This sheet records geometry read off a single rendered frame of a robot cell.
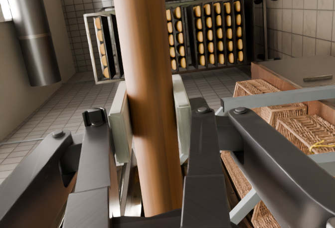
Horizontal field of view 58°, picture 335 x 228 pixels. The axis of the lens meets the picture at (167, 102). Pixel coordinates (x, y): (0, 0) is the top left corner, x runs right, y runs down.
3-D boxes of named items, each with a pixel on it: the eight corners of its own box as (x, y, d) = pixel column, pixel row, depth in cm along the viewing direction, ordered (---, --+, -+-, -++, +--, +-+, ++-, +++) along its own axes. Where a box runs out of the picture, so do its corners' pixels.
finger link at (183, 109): (176, 106, 16) (190, 104, 16) (170, 75, 23) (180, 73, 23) (181, 156, 17) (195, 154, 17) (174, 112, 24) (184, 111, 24)
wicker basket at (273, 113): (306, 205, 138) (247, 213, 137) (263, 151, 192) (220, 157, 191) (308, 104, 124) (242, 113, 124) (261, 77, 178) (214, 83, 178)
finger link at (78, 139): (111, 169, 15) (52, 176, 15) (120, 128, 20) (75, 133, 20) (106, 141, 15) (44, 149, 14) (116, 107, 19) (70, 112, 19)
